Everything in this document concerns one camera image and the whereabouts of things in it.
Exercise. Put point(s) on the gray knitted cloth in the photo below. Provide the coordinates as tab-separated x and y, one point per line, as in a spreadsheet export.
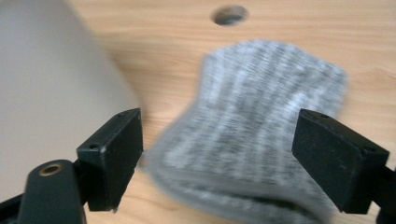
243	124

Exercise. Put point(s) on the white plastic storage bin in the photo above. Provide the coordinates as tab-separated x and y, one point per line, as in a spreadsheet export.
46	87

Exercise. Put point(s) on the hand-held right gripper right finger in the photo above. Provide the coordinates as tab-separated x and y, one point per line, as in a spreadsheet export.
336	161

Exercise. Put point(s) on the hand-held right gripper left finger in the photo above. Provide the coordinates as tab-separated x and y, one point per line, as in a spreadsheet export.
112	161

